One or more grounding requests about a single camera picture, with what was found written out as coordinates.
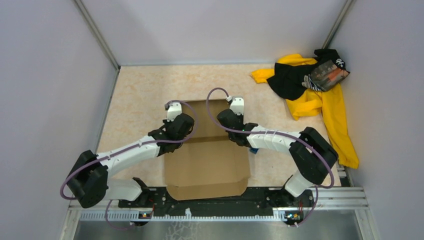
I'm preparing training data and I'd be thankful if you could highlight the small blue block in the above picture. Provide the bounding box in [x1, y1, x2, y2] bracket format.
[249, 148, 259, 155]

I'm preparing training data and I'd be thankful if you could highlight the brown cardboard box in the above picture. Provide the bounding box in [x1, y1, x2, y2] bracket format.
[164, 99, 251, 201]

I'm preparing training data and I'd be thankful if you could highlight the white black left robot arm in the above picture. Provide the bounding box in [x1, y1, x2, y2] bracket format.
[66, 113, 195, 209]

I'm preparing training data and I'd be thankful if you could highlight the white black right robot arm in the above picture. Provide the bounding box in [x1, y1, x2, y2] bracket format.
[216, 109, 339, 206]

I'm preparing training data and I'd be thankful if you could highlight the black cloth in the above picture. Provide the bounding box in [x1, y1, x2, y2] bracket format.
[266, 48, 341, 101]

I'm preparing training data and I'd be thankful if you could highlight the patterned grey pouch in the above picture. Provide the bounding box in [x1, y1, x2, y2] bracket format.
[301, 58, 350, 92]

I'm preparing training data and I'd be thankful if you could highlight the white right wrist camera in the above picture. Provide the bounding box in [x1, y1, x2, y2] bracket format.
[225, 96, 245, 116]

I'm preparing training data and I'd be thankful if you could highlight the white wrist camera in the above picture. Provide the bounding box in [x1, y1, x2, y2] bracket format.
[164, 101, 182, 122]
[225, 96, 245, 116]

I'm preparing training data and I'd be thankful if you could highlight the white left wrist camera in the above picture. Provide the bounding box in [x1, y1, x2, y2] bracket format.
[164, 101, 182, 122]

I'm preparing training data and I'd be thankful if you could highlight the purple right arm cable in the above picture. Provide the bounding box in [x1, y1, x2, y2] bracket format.
[205, 87, 335, 228]

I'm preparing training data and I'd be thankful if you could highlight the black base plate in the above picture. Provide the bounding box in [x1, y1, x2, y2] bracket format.
[118, 187, 314, 217]

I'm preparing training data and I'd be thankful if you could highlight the aluminium frame rail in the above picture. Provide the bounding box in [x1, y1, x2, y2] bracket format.
[60, 186, 380, 240]

